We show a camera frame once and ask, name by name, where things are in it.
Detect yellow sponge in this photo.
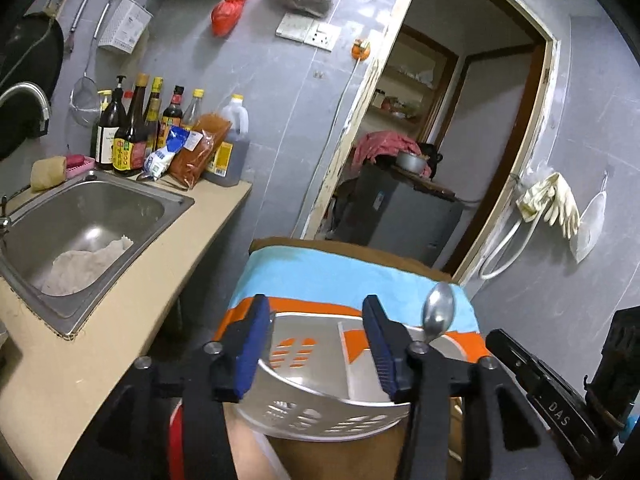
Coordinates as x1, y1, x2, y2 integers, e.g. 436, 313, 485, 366
30, 156, 67, 192

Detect white hose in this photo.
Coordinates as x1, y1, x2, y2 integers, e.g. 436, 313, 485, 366
477, 209, 543, 281

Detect orange spice packet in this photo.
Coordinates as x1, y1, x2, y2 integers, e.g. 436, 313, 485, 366
167, 114, 233, 191

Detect white cable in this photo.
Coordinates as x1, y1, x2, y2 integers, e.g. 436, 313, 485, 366
320, 57, 362, 177

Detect metal faucet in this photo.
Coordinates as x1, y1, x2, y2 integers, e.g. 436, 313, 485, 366
0, 82, 53, 138

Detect metal spoon on counter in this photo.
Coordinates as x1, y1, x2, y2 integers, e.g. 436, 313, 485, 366
136, 172, 190, 192

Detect wooden door frame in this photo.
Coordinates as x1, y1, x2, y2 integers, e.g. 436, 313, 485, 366
300, 0, 558, 283

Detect dark bottle red cap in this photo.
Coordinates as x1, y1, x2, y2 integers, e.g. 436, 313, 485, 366
158, 85, 186, 152

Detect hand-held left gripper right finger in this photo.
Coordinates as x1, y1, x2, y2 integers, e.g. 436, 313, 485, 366
361, 294, 576, 480

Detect metal pot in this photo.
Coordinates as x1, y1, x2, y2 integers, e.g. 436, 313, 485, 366
395, 151, 427, 173

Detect red plastic bag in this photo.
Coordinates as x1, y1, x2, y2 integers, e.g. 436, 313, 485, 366
211, 0, 252, 37

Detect white hanging strainer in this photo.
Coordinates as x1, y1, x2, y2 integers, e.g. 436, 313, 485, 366
569, 171, 610, 265

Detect blue and orange striped cloth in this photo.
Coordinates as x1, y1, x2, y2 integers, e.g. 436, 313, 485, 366
215, 247, 486, 361

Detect large metal spoon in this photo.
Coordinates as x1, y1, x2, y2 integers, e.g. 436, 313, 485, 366
422, 281, 456, 346

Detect dark grey cabinet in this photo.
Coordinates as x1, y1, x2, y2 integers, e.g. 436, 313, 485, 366
331, 162, 463, 267

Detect dark pump bottle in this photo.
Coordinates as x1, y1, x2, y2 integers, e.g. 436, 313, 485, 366
95, 76, 126, 171

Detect dark bottle yellow cap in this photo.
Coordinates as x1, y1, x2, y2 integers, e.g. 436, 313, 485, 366
144, 77, 166, 161

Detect stainless steel sink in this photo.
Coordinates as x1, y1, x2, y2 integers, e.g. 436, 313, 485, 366
0, 167, 196, 322

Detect white plastic utensil holder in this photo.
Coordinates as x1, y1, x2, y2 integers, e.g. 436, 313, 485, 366
232, 310, 463, 443

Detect white rag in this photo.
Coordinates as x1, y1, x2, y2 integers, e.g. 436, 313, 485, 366
40, 234, 135, 297

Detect soy sauce bottle yellow label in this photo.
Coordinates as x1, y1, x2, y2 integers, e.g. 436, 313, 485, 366
112, 74, 151, 177

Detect wooden shelf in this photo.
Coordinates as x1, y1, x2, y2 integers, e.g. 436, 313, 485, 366
367, 57, 437, 123

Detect large plastic jug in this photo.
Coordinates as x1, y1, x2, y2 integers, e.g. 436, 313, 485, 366
202, 94, 250, 188

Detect white wall socket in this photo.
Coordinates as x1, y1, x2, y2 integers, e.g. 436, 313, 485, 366
305, 22, 342, 52

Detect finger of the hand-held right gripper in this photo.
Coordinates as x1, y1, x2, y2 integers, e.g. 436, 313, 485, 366
485, 329, 617, 472

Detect clear bottle yellow cap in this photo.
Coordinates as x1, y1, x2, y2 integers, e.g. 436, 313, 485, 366
181, 89, 206, 131

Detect pink soap dish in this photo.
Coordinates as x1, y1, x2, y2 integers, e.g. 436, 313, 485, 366
65, 154, 96, 178

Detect blue and white packet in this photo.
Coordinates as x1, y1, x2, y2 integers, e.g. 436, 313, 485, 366
144, 126, 193, 178

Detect white box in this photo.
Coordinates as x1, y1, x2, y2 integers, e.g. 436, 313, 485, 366
97, 0, 153, 54

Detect pink cloth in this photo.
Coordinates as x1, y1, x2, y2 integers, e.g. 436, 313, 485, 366
351, 130, 426, 177

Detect cream rubber gloves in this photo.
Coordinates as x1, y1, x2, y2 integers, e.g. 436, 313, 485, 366
516, 171, 581, 239

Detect metal mesh strainer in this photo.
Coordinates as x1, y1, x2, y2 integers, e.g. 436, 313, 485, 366
70, 0, 113, 127

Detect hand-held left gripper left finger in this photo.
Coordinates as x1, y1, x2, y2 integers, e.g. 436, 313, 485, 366
60, 294, 273, 480

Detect black wok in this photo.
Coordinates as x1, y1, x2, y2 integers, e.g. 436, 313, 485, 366
0, 12, 66, 161

